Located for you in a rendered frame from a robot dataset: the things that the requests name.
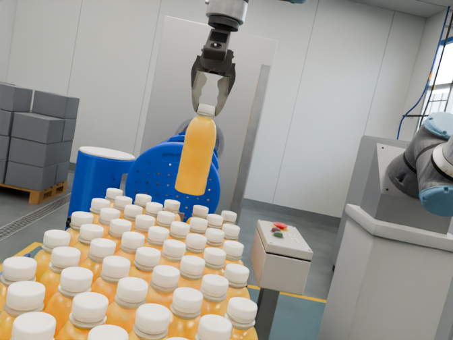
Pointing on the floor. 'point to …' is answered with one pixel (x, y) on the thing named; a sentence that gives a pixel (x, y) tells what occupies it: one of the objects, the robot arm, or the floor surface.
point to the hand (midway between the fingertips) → (206, 108)
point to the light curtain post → (249, 139)
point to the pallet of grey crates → (36, 140)
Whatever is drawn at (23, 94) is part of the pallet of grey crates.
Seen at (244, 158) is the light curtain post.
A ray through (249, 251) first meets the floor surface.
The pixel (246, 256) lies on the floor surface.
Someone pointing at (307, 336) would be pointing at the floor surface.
